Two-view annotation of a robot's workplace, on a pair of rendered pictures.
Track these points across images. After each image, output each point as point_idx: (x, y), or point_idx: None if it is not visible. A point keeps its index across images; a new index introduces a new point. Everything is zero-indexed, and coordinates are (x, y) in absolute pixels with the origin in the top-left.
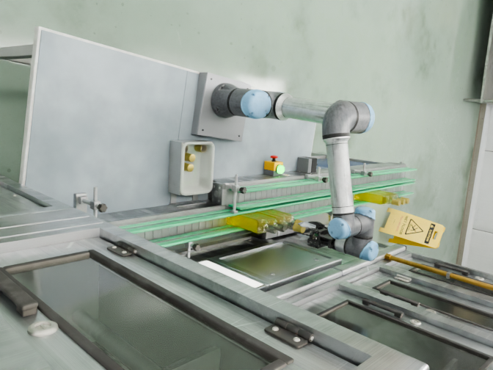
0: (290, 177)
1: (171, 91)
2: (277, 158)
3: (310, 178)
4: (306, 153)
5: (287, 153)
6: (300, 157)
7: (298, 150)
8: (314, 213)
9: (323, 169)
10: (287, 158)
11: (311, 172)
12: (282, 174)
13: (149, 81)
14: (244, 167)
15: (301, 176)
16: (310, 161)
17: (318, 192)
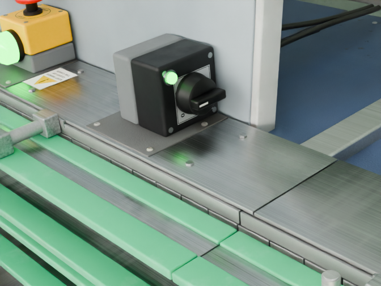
0: (0, 89)
1: None
2: (88, 8)
3: (57, 139)
4: (220, 29)
5: (124, 0)
6: (154, 37)
7: (174, 1)
8: (16, 272)
9: (288, 163)
10: (127, 25)
11: (139, 123)
12: (32, 70)
13: None
14: (1, 4)
15: (38, 110)
16: (122, 71)
17: (80, 221)
